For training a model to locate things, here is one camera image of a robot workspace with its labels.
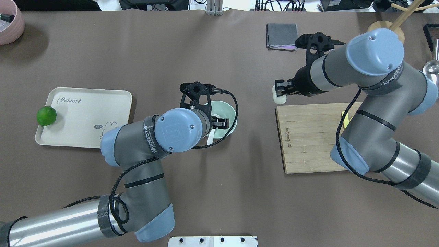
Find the wooden cutting board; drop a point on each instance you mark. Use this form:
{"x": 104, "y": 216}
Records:
{"x": 307, "y": 135}

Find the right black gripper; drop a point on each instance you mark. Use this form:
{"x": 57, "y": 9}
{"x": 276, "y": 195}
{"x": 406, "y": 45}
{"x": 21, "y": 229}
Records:
{"x": 302, "y": 81}

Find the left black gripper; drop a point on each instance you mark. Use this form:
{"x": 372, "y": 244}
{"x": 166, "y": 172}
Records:
{"x": 220, "y": 122}

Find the metal bracket at table edge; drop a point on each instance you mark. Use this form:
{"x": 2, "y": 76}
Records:
{"x": 214, "y": 7}

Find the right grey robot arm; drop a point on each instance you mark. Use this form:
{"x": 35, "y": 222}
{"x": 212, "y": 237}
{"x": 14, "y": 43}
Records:
{"x": 373, "y": 61}

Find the green lime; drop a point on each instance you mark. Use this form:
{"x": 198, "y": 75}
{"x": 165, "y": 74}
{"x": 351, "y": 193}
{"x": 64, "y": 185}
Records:
{"x": 46, "y": 116}

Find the cream rectangular tray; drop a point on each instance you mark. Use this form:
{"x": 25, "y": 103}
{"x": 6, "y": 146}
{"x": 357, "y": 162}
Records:
{"x": 84, "y": 116}

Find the pink ribbed bowl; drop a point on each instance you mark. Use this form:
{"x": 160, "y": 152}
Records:
{"x": 16, "y": 28}

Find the white control box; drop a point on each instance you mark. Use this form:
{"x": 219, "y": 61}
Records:
{"x": 213, "y": 241}

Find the mint green bowl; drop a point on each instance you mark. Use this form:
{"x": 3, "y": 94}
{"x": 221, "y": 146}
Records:
{"x": 223, "y": 110}

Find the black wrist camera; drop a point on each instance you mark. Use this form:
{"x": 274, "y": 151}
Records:
{"x": 315, "y": 45}
{"x": 191, "y": 93}

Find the shiny metal cup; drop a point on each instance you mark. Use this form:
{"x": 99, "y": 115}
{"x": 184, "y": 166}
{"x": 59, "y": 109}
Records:
{"x": 431, "y": 68}

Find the wooden mug tree stand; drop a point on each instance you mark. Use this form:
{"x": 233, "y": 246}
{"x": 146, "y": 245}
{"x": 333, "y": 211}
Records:
{"x": 414, "y": 6}

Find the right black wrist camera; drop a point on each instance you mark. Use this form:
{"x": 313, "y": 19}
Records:
{"x": 315, "y": 45}

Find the white ceramic spoon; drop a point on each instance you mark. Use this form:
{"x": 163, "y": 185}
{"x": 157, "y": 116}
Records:
{"x": 211, "y": 136}

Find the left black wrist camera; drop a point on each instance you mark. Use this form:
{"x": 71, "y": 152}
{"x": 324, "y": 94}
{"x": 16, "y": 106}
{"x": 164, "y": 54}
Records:
{"x": 191, "y": 93}

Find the yellow plastic knife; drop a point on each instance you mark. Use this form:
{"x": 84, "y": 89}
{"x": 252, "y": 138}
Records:
{"x": 345, "y": 119}

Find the folded grey cloth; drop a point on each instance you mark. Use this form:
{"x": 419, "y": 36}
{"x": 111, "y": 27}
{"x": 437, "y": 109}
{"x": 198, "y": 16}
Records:
{"x": 281, "y": 36}

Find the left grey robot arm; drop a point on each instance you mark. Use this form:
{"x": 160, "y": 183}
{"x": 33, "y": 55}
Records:
{"x": 139, "y": 201}

